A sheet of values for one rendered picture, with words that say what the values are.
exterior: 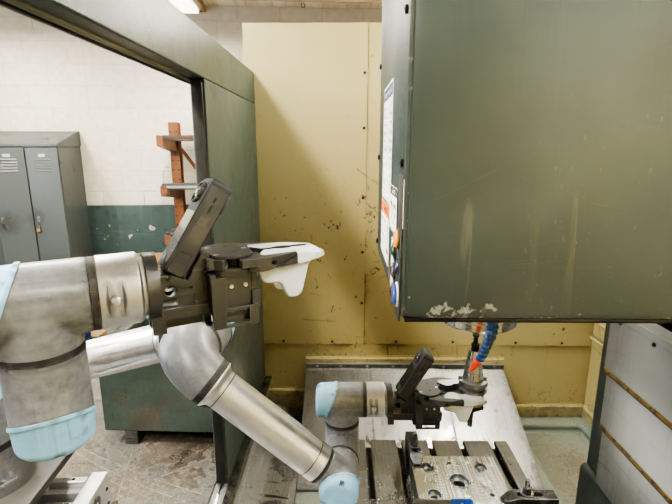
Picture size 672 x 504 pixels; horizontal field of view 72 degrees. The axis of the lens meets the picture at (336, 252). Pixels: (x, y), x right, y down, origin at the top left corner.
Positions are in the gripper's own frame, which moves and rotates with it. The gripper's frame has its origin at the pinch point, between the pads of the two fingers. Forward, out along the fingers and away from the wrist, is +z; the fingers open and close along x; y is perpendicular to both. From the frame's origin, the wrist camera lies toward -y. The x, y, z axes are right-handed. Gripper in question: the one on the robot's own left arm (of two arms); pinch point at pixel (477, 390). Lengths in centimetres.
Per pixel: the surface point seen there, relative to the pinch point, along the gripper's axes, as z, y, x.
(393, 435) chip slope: -10, 59, -70
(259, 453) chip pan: -62, 63, -64
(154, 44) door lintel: -65, -71, -1
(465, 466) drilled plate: 3.4, 31.7, -16.5
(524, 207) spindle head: -6, -44, 32
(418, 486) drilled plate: -10.5, 31.6, -8.8
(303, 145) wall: -45, -53, -100
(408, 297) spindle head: -20.4, -32.2, 32.2
